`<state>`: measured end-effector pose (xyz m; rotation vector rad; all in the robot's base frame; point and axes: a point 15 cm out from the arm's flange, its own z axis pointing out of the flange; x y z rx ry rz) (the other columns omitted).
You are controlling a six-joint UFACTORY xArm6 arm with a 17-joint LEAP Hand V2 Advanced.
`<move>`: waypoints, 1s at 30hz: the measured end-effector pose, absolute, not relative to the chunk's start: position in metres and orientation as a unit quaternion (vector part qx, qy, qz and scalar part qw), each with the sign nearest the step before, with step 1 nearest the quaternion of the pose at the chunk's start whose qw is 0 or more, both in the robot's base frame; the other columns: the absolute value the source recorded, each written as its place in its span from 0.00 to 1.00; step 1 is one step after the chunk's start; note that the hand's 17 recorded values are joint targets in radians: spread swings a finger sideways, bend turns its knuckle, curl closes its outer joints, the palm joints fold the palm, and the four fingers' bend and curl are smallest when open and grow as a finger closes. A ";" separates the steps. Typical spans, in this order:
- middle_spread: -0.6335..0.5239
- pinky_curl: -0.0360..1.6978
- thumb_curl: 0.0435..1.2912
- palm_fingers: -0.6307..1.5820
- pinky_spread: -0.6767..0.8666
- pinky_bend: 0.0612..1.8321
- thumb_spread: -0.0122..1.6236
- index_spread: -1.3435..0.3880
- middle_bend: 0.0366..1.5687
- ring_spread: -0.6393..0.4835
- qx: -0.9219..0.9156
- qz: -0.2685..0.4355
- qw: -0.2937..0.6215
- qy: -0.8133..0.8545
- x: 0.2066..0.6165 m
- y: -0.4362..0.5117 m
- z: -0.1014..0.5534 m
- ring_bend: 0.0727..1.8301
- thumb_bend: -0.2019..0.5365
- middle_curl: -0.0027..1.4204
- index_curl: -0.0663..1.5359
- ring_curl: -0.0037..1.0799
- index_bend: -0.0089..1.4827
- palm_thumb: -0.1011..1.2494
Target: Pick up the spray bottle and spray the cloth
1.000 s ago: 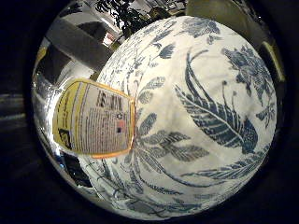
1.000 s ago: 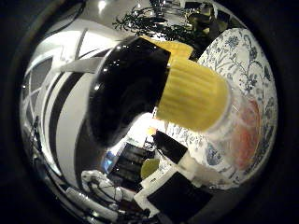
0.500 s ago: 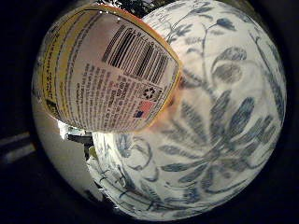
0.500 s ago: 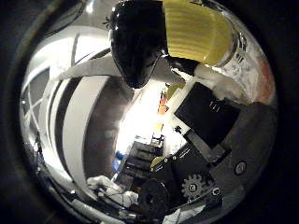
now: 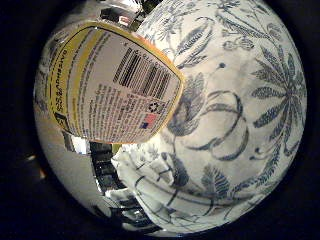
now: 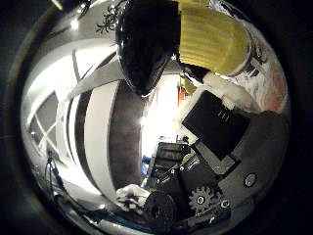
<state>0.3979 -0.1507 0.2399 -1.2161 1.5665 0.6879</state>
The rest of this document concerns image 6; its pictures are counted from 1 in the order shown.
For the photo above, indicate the clear spray bottle yellow label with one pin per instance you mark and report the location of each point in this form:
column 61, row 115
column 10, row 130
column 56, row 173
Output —
column 212, row 39

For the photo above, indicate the orange panel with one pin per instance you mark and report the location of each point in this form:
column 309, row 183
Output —
column 181, row 95

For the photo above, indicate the blue plastic item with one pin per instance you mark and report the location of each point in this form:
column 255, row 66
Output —
column 145, row 168

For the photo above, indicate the black ornate ceiling lamp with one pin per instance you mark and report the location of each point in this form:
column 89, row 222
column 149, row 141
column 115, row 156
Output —
column 110, row 19

